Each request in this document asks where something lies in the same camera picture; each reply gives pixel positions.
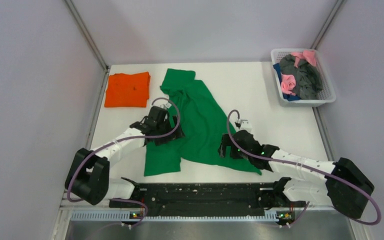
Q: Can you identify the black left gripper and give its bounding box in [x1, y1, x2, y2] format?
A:
[154, 113, 185, 145]

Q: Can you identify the green t shirt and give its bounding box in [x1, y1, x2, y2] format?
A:
[144, 68, 262, 177]

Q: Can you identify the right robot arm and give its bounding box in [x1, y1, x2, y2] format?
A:
[218, 130, 375, 219]

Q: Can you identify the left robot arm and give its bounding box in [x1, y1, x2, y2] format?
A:
[64, 106, 184, 207]

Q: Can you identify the folded orange t shirt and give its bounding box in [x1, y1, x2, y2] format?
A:
[104, 72, 151, 108]

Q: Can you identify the pink t shirt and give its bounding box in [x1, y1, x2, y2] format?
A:
[280, 49, 318, 96]

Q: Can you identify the blue t shirt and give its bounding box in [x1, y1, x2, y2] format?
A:
[273, 63, 301, 102]

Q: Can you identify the white plastic laundry basket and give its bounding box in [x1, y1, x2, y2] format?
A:
[270, 48, 337, 107]

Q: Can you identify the dark grey t shirt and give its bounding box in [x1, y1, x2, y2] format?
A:
[279, 53, 324, 100]

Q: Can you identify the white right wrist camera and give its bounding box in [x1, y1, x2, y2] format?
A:
[235, 119, 253, 133]

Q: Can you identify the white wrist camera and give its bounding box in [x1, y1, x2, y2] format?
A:
[159, 102, 172, 110]
[235, 119, 253, 133]

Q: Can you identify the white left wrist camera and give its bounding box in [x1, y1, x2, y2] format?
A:
[159, 102, 172, 110]

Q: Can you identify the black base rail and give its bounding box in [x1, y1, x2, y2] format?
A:
[109, 183, 306, 217]

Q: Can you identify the white slotted cable duct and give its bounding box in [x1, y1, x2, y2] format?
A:
[70, 209, 279, 223]

